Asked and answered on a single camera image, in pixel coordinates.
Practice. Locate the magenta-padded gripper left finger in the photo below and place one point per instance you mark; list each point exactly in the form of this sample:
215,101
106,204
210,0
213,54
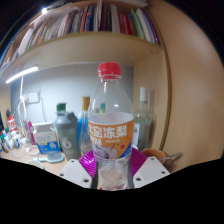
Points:
86,163

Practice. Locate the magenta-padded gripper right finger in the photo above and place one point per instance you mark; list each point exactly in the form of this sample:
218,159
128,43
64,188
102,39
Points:
138,161

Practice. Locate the clear orange-label drink bottle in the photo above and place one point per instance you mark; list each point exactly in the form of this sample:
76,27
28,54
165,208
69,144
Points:
110,133

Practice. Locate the brown mug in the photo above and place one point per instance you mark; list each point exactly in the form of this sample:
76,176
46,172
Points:
155,155

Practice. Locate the grey shaker bottle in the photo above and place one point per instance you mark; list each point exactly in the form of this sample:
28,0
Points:
68,136

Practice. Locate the blue bottle yellow cap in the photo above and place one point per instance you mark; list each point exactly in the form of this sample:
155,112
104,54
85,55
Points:
85,130

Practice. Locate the metal spoon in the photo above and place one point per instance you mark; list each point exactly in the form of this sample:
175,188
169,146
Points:
171,157

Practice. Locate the light blue hairbrush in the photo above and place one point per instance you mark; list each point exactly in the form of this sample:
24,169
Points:
51,157

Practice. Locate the clear glass bottle white cap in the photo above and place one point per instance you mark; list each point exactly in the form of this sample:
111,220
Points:
145,126

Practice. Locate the blue and white carton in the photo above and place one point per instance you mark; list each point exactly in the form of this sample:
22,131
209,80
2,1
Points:
46,140

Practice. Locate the green-capped bottle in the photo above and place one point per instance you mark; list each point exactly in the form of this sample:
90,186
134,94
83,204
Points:
102,107

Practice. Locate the wooden wardrobe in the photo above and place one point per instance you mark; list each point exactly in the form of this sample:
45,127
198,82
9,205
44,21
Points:
193,100

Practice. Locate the red and white can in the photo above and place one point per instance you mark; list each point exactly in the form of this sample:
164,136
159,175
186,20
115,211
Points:
11,124

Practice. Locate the white gooseneck stand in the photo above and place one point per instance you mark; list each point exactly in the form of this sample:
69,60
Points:
22,100

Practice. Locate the under-shelf light strip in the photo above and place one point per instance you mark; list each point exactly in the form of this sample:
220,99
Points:
21,74

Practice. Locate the wooden shelf unit with books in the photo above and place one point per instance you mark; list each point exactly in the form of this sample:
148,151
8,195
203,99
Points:
83,50

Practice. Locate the white wall socket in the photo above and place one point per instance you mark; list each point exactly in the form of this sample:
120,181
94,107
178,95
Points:
33,97

